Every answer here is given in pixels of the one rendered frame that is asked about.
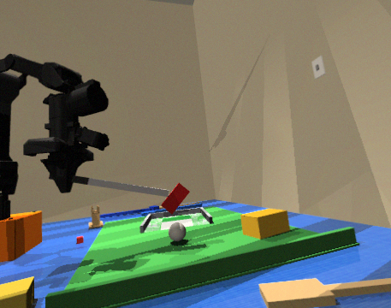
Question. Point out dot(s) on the white golf ball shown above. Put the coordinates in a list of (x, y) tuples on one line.
[(177, 231)]

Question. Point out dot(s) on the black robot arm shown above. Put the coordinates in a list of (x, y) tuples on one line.
[(78, 99)]

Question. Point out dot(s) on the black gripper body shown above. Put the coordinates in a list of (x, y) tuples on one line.
[(57, 144)]

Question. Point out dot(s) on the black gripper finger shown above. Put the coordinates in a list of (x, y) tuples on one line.
[(59, 169), (73, 169)]

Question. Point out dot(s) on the green flat mat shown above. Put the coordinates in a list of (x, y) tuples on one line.
[(120, 249)]

